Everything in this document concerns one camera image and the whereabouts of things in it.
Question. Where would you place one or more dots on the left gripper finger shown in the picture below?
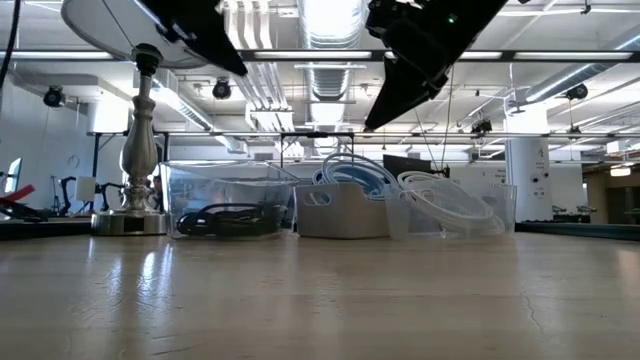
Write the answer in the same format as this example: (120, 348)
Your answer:
(225, 52)

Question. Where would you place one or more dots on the clear rectangular plastic bin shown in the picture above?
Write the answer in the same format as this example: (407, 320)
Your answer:
(225, 185)

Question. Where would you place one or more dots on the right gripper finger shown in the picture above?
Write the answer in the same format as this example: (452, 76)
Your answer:
(400, 95)

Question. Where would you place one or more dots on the white shade silver table lamp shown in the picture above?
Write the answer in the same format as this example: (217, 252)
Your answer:
(139, 150)

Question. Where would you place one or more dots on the background black robot arm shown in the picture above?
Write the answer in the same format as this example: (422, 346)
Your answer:
(66, 192)
(106, 192)

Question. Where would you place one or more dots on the long black crossbar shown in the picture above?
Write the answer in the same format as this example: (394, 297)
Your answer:
(320, 55)

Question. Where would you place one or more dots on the white round column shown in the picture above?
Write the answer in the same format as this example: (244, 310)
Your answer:
(530, 170)

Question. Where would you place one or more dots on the red background object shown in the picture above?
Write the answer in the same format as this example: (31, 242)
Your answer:
(17, 193)

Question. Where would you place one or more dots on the tilted background screen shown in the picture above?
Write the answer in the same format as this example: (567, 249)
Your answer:
(13, 175)

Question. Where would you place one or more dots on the black hanging camera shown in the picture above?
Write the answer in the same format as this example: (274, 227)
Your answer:
(481, 126)
(577, 91)
(52, 96)
(221, 89)

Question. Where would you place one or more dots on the silver ventilation duct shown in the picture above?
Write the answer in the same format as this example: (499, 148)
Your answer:
(330, 30)

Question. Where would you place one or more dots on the black background monitor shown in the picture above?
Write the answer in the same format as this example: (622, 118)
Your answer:
(405, 164)

